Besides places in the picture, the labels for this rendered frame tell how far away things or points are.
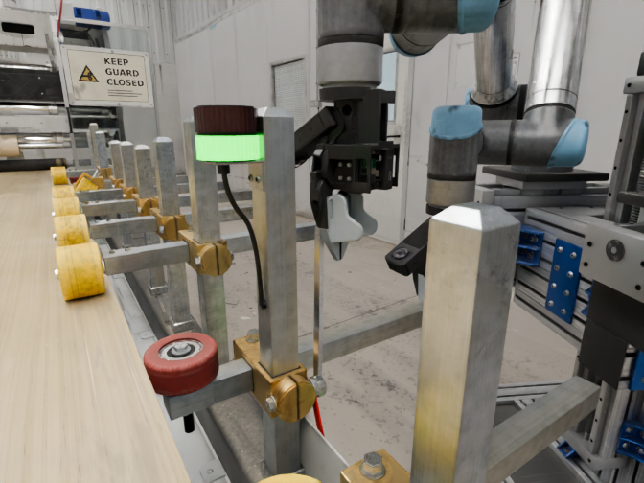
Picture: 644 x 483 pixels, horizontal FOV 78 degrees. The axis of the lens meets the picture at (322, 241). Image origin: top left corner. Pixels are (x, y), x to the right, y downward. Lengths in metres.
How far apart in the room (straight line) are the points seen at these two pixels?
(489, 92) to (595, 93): 1.99
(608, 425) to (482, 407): 0.99
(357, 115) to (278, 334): 0.27
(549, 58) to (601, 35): 2.37
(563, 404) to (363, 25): 0.47
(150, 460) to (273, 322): 0.18
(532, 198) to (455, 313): 0.96
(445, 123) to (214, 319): 0.49
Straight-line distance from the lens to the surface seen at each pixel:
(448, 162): 0.64
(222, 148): 0.38
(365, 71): 0.47
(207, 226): 0.66
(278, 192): 0.42
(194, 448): 0.80
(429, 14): 0.50
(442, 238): 0.23
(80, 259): 0.67
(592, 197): 1.29
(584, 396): 0.58
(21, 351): 0.59
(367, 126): 0.47
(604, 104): 3.09
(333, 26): 0.48
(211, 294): 0.70
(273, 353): 0.48
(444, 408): 0.27
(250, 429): 0.69
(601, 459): 1.32
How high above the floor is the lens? 1.15
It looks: 16 degrees down
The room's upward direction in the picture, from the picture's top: straight up
